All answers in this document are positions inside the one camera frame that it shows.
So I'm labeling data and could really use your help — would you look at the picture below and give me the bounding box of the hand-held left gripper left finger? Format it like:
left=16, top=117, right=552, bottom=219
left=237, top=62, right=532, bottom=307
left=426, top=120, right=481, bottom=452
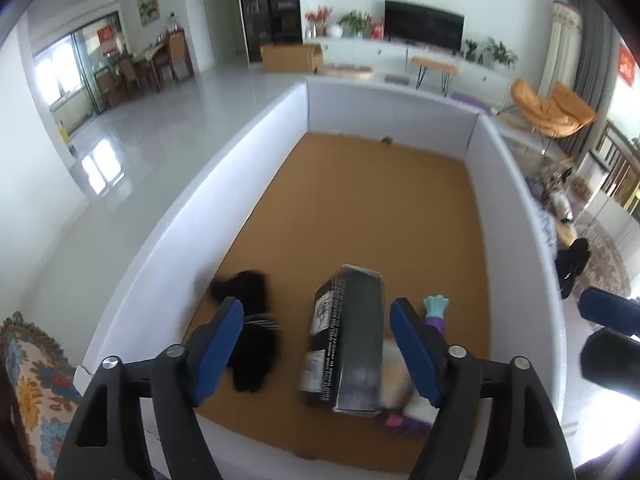
left=52, top=297, right=245, bottom=480

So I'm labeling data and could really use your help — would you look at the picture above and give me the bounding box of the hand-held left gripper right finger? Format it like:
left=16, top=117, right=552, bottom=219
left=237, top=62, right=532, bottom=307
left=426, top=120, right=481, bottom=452
left=390, top=297, right=576, bottom=480

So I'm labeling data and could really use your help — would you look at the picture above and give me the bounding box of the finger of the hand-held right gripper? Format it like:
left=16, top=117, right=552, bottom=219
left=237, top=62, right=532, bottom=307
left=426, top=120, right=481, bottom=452
left=581, top=329, right=640, bottom=397
left=579, top=286, right=640, bottom=337

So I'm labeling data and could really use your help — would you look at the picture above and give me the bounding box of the black carton box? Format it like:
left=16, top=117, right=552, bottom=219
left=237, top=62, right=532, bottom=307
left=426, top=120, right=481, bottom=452
left=300, top=264, right=386, bottom=416

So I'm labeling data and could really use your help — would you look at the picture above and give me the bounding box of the large white cardboard box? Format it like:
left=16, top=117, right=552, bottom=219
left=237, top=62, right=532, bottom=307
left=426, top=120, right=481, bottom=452
left=75, top=79, right=581, bottom=476

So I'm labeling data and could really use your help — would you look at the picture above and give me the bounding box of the black striped sock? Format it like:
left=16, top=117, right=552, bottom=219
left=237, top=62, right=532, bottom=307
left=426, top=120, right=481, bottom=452
left=209, top=270, right=283, bottom=393

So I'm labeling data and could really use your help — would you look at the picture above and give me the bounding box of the purple mermaid plush toy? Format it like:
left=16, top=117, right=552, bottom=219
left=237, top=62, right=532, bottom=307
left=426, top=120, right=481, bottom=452
left=380, top=295, right=451, bottom=438

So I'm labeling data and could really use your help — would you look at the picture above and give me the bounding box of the black cloth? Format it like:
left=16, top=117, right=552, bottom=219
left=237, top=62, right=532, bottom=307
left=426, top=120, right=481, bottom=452
left=557, top=237, right=591, bottom=301

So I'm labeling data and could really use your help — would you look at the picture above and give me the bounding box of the white printed cloth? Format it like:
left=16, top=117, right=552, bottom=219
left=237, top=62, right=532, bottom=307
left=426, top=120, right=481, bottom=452
left=532, top=200, right=558, bottom=261

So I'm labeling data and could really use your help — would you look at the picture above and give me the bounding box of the dark wooden slatted chair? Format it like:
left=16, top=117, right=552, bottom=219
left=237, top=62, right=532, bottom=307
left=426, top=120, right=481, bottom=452
left=590, top=120, right=640, bottom=211

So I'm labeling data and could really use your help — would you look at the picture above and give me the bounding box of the floral patterned cushion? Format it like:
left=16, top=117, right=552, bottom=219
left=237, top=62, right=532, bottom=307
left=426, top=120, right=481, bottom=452
left=0, top=310, right=83, bottom=480

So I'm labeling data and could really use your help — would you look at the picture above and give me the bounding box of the orange lounge chair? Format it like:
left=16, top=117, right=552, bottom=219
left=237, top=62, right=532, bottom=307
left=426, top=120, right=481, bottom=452
left=500, top=77, right=598, bottom=153

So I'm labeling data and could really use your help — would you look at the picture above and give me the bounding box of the red window decoration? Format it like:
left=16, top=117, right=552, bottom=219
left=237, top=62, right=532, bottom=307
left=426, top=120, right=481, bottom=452
left=617, top=42, right=638, bottom=81

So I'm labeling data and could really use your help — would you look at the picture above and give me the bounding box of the grey curtain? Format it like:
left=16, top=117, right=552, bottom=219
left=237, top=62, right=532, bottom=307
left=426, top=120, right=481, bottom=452
left=565, top=0, right=623, bottom=156

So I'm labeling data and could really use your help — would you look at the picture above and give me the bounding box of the white standing air conditioner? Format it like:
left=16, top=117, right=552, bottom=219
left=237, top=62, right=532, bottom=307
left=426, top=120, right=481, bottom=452
left=542, top=0, right=583, bottom=106

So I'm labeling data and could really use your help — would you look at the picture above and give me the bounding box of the large leafy potted plant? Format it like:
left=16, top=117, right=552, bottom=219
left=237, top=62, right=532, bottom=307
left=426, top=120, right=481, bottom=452
left=482, top=37, right=518, bottom=70

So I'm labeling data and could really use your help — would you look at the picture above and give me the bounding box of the wooden dining chair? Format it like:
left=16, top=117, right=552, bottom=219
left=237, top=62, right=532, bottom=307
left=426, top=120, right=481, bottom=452
left=117, top=55, right=145, bottom=93
left=95, top=67, right=126, bottom=108

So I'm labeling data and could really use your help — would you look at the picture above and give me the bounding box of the wooden bench with metal legs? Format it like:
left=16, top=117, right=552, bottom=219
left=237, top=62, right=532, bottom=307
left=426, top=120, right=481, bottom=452
left=410, top=56, right=460, bottom=95

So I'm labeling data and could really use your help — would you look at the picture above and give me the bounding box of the wooden sideboard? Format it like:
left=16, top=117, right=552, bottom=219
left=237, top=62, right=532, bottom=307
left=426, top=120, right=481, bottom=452
left=165, top=27, right=195, bottom=81

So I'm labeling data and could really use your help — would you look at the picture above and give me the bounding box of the white television cabinet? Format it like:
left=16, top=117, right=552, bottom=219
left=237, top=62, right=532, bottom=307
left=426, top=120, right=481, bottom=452
left=305, top=35, right=513, bottom=106

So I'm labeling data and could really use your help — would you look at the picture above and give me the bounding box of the brown cardboard box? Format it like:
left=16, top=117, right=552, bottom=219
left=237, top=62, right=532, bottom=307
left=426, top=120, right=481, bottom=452
left=260, top=42, right=323, bottom=75

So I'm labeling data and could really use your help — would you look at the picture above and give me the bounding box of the wooden dining table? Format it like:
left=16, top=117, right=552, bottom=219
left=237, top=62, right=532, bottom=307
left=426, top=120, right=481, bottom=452
left=120, top=42, right=171, bottom=91

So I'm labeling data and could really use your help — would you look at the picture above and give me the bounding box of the black flat television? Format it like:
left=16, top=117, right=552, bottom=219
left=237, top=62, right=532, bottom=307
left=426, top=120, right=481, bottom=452
left=384, top=0, right=465, bottom=52

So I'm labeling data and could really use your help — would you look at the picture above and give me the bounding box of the red window poster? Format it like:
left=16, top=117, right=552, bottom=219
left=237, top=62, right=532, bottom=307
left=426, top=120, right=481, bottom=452
left=97, top=25, right=123, bottom=56

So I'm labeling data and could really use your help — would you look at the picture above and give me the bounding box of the white door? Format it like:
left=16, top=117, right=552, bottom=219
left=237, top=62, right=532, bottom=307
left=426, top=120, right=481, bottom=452
left=200, top=0, right=238, bottom=73

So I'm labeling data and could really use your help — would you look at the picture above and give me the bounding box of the bushy green potted plant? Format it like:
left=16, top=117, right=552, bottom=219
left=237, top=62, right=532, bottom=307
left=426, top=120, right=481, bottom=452
left=337, top=9, right=373, bottom=37

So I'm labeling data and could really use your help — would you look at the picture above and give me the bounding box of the red flower bouquet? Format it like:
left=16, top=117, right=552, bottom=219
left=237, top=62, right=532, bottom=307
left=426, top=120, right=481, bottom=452
left=305, top=5, right=335, bottom=37

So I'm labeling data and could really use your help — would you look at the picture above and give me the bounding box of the dark glass display cabinet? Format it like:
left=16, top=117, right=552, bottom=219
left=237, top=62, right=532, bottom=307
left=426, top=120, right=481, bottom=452
left=235, top=0, right=301, bottom=63

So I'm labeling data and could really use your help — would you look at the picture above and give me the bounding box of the framed wall painting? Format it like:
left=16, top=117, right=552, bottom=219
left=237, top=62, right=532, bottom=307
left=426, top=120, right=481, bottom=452
left=136, top=0, right=160, bottom=27

